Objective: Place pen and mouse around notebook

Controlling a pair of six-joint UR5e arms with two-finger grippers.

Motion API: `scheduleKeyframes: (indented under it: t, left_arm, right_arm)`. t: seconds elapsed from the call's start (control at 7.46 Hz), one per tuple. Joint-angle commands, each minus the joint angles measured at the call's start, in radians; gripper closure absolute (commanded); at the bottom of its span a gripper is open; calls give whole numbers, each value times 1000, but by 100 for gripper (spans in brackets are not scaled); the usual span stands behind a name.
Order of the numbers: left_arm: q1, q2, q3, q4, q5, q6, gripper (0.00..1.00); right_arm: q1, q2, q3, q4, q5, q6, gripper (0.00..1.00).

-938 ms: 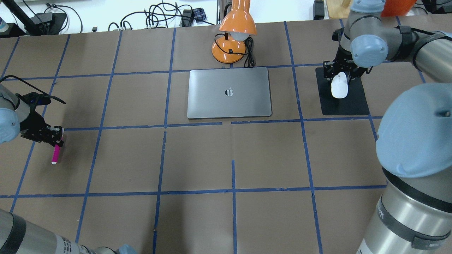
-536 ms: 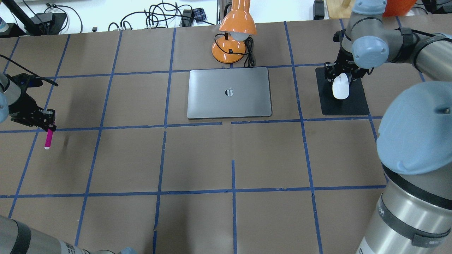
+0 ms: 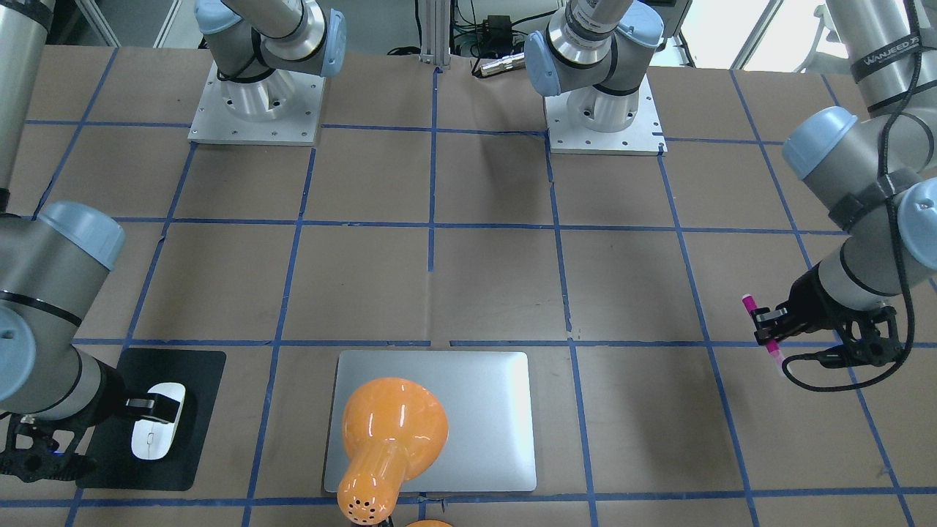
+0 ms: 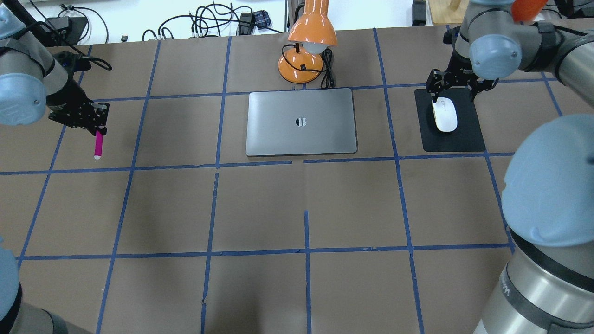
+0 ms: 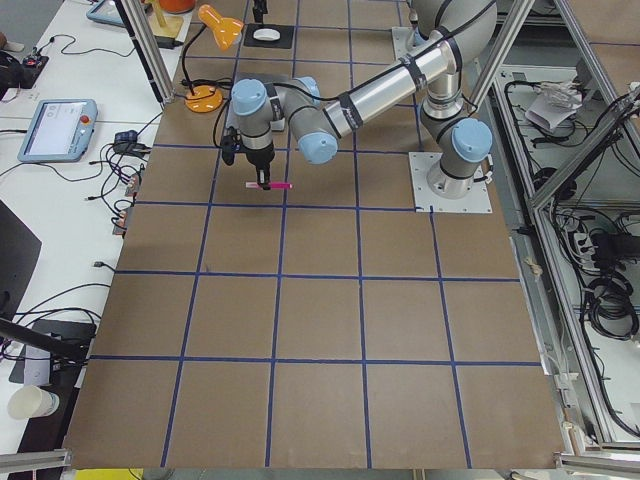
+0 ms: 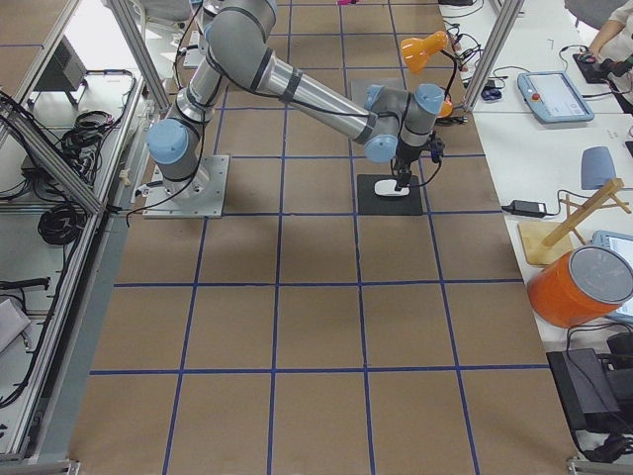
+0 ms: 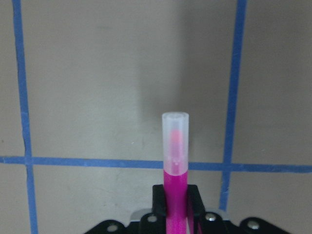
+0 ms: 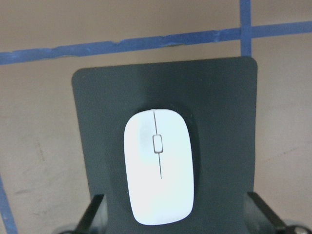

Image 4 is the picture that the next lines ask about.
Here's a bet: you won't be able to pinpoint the black mousepad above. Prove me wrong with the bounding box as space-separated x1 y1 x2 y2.
414 88 486 153

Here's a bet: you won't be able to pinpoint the grey laptop notebook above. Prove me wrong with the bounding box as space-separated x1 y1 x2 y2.
245 88 358 157

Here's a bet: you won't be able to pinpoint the black power adapter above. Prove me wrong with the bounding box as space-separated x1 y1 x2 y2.
236 12 254 36

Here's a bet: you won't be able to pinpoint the orange cylindrical bucket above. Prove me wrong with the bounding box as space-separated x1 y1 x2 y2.
511 0 548 22

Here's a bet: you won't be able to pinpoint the orange desk lamp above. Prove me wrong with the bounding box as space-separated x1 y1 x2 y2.
278 0 337 89

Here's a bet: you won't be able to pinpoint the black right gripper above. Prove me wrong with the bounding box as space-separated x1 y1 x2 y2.
426 50 499 103

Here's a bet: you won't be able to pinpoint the black laptop charger brick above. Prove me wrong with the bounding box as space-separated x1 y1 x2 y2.
41 16 90 44

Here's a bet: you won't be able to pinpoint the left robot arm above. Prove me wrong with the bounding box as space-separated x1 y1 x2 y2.
0 0 110 334

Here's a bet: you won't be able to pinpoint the black lamp power cable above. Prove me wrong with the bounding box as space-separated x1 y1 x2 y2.
320 48 336 90

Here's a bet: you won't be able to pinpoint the tangled black cables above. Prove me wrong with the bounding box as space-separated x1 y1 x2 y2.
142 2 284 39

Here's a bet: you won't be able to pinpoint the pink marker pen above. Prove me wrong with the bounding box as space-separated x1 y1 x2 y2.
93 131 103 160

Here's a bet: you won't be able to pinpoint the white computer mouse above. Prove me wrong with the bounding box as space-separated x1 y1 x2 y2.
432 97 458 133

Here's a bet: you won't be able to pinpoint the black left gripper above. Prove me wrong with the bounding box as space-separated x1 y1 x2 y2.
46 79 110 136

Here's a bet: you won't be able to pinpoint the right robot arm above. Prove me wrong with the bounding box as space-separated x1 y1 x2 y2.
426 0 594 334

